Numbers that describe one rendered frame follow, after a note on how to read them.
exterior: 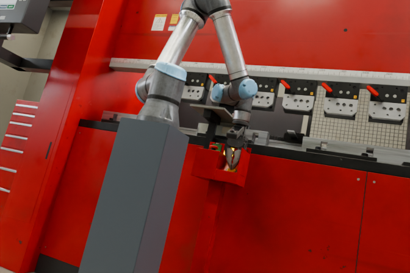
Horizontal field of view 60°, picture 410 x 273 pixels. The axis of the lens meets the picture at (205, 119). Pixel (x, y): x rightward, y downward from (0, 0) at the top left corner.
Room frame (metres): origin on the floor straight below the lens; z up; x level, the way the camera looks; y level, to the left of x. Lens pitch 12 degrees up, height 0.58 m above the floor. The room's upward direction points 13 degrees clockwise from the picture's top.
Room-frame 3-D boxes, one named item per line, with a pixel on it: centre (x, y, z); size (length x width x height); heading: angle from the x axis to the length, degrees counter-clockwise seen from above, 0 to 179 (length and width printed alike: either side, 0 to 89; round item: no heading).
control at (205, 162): (1.55, -0.11, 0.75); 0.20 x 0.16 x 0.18; 69
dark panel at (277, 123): (2.44, -0.10, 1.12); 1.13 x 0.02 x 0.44; 66
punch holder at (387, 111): (1.56, -0.82, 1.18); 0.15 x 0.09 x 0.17; 66
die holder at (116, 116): (2.11, 0.39, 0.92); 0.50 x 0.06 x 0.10; 66
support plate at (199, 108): (1.75, -0.05, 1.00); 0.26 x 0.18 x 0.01; 156
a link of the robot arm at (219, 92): (1.45, -0.07, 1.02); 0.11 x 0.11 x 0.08; 28
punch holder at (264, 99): (1.81, -0.27, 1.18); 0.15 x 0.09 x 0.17; 66
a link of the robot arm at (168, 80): (1.20, 0.16, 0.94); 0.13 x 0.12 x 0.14; 28
